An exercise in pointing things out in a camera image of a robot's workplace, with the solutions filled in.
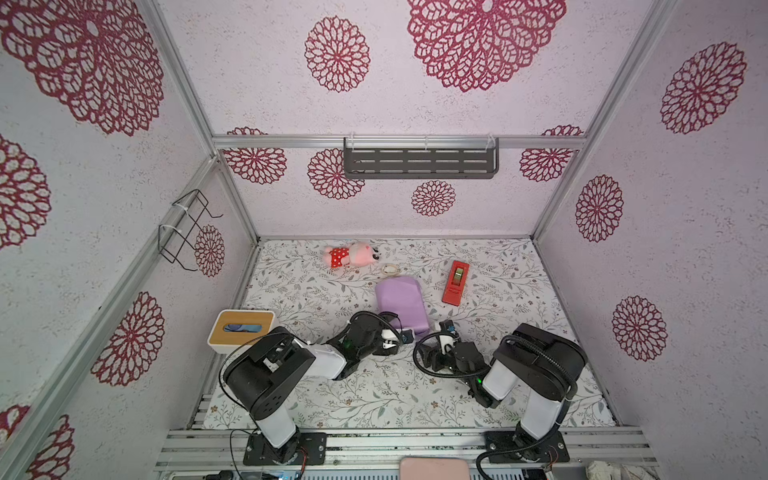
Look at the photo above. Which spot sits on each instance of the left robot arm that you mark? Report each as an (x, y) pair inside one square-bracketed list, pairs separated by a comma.
[(265, 371)]

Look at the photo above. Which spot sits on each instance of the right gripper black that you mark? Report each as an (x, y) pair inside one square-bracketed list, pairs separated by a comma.
[(430, 353)]

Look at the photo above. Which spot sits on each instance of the pink wrapping paper sheet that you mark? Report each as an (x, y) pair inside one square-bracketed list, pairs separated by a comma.
[(402, 296)]

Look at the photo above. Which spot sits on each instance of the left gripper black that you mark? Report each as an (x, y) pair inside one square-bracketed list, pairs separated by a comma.
[(382, 320)]

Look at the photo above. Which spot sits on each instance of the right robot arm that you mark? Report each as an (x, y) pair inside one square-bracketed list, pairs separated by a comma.
[(548, 364)]

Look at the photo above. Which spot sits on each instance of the pink plush toy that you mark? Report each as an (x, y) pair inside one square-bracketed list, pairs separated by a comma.
[(358, 254)]

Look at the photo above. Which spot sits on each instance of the grey wall shelf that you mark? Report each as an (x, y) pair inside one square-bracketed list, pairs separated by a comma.
[(466, 160)]

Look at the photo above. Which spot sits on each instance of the black wire wall rack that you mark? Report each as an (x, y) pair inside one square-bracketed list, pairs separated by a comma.
[(173, 238)]

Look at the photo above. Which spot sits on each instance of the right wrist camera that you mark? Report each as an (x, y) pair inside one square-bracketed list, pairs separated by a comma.
[(448, 336)]

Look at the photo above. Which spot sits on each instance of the white tissue box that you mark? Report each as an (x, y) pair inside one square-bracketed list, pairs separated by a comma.
[(235, 327)]

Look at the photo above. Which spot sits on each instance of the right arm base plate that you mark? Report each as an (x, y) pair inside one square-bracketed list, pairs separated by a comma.
[(511, 447)]

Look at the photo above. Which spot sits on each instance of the clear tape roll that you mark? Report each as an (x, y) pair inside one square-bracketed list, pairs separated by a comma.
[(390, 270)]

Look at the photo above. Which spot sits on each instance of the red tape dispenser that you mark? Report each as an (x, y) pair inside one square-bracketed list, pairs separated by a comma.
[(456, 283)]

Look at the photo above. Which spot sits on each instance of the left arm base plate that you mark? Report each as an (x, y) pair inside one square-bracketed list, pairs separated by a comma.
[(302, 449)]

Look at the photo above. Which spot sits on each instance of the white cloth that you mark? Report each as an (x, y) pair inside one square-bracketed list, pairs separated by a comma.
[(601, 470)]

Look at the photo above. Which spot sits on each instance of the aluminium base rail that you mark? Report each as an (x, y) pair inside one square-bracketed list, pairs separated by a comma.
[(209, 450)]

